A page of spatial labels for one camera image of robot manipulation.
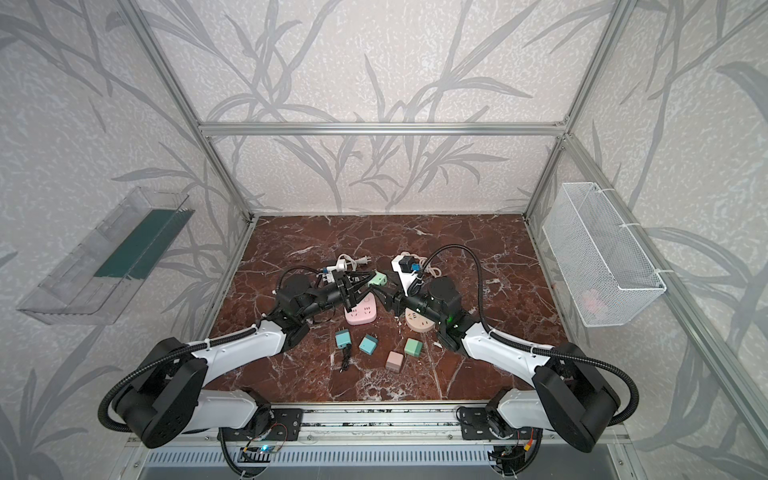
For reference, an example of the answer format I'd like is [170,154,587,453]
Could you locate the mint green charger cube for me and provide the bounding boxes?
[368,272,388,286]

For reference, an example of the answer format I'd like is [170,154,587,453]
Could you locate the light green charger cube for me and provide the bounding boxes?
[404,338,423,358]

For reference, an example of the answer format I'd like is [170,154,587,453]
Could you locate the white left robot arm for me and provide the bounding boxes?
[97,271,375,448]

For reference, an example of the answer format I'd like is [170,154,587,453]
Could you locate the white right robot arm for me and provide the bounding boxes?
[378,277,620,453]

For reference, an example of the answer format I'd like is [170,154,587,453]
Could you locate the pink square power strip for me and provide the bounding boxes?
[345,293,377,326]

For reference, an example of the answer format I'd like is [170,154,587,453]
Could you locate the beige round power strip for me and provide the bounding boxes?
[405,309,435,333]

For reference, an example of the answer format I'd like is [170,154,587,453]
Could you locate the beige pink charger cube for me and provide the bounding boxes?
[385,351,404,373]

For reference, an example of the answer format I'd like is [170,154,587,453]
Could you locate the pink object in basket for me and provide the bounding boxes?
[581,289,607,318]

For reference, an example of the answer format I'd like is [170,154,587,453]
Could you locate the white two-pin plug cable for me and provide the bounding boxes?
[320,254,372,283]

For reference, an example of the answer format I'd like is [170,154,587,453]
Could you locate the teal charger cube with cable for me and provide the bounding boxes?
[334,329,352,372]

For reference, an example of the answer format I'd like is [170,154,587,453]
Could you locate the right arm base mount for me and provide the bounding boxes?
[455,406,537,441]

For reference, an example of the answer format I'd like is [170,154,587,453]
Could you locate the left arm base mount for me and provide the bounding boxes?
[229,388,304,441]

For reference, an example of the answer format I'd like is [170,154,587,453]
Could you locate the white wire mesh basket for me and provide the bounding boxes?
[543,182,667,327]

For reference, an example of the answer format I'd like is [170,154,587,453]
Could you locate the aluminium cage frame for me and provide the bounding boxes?
[117,1,767,448]

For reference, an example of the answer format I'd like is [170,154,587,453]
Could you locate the clear plastic wall bin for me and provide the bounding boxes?
[17,187,195,325]

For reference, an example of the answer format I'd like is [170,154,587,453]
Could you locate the black corrugated left cable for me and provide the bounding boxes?
[97,265,313,434]

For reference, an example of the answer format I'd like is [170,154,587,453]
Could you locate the black corrugated cable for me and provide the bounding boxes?
[419,243,640,427]
[97,265,313,434]

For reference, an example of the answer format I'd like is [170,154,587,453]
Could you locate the black corrugated right cable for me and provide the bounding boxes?
[419,243,640,427]

